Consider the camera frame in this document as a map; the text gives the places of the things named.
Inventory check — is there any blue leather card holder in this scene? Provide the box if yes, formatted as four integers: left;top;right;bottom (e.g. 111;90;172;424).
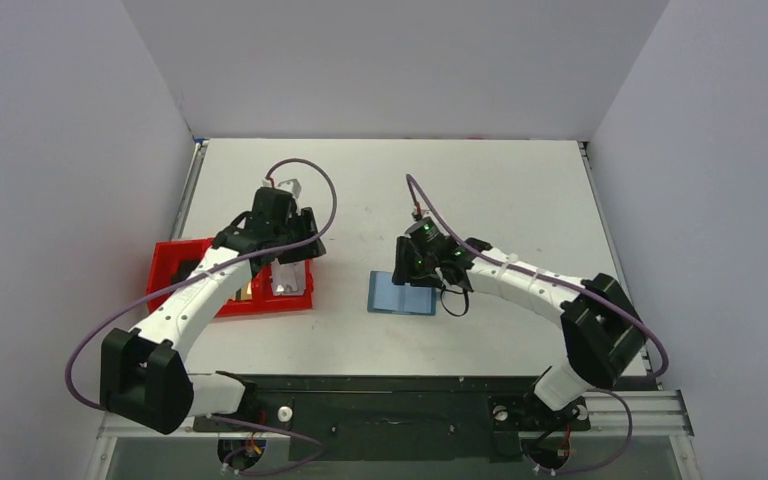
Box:
367;271;437;316

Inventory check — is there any white VIP card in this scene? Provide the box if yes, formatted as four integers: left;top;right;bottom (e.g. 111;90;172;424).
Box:
270;261;307;297

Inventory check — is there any gold black card in tray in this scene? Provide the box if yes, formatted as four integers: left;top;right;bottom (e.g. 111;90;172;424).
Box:
233;283;252;302

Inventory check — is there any red plastic compartment tray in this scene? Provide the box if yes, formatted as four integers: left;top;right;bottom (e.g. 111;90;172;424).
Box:
147;237;314;318

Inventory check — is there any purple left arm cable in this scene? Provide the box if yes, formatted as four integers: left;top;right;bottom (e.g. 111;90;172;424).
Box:
405;173;670;380

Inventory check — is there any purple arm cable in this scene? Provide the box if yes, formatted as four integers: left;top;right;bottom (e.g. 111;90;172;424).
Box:
65;157;339;412
405;173;670;380

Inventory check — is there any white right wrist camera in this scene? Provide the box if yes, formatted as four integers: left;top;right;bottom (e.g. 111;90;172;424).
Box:
275;178;302;199

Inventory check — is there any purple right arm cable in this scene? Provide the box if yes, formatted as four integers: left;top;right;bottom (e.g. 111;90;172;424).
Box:
65;157;339;412

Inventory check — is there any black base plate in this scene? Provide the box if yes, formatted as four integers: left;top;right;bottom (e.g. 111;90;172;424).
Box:
183;375;603;472

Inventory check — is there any aluminium frame rail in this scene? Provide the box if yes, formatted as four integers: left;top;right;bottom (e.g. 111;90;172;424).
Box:
584;390;694;437

